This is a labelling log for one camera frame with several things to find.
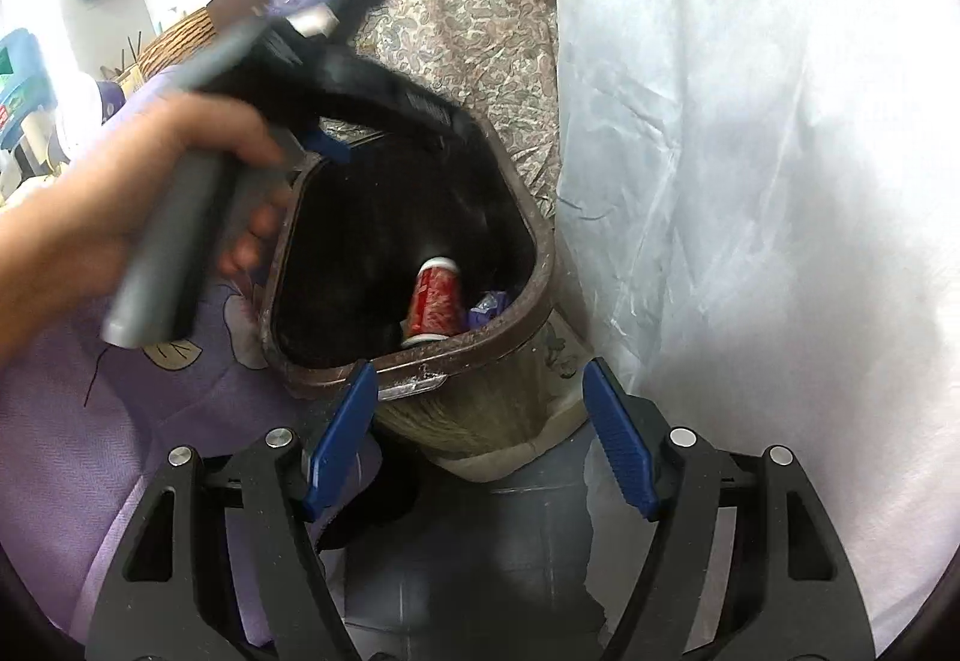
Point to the person's left forearm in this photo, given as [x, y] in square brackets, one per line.
[22, 286]

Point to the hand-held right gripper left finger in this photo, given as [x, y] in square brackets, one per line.
[341, 436]

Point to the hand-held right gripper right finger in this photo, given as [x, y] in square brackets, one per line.
[619, 436]

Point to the brown trash bin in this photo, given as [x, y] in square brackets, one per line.
[352, 271]

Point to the purple floral tablecloth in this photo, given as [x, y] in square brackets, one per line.
[75, 451]

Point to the blue water jug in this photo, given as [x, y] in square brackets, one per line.
[22, 80]

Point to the person's left hand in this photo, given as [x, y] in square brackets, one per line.
[112, 203]

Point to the paisley cloth cover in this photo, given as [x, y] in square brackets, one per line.
[465, 31]

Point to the white sheet cover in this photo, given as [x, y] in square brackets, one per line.
[750, 218]

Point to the wicker wash basin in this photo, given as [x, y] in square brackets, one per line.
[176, 42]

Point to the red drink can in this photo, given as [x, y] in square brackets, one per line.
[433, 301]

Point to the yellow chopstick holder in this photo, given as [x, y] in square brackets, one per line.
[127, 82]

